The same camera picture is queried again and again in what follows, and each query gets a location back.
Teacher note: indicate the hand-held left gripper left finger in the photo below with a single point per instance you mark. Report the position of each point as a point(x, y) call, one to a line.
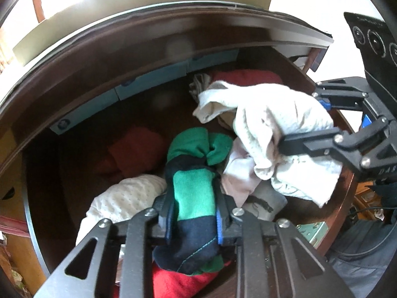
point(162, 214)

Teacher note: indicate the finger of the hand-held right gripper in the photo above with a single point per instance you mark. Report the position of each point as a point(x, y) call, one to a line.
point(297, 144)
point(324, 102)

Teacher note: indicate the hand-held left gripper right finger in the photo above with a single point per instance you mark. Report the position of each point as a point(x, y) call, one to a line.
point(219, 226)

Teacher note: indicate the white underwear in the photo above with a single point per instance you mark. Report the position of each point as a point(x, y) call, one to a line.
point(279, 115)

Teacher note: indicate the green and navy sock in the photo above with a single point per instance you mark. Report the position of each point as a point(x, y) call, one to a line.
point(192, 192)

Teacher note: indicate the dark red knitted cloth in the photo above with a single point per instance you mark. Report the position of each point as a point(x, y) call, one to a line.
point(136, 149)

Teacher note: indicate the bright red cloth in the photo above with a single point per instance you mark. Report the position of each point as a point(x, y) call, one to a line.
point(173, 285)

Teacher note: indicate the red fleece cloth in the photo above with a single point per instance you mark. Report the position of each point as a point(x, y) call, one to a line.
point(248, 77)

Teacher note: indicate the metal drawer lock plate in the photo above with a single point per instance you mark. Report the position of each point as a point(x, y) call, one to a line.
point(313, 232)

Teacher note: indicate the white knitted cloth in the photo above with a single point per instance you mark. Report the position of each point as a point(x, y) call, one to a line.
point(124, 198)

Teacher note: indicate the white sock with blue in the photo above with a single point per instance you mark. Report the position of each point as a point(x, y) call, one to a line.
point(266, 198)

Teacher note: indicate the pale pink cloth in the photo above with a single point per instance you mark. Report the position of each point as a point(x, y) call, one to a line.
point(238, 173)

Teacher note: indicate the grey white striped cloth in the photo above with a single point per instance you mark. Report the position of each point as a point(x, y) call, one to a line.
point(198, 87)

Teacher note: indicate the person's dark padded jacket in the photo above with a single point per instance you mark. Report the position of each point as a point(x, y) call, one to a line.
point(363, 254)

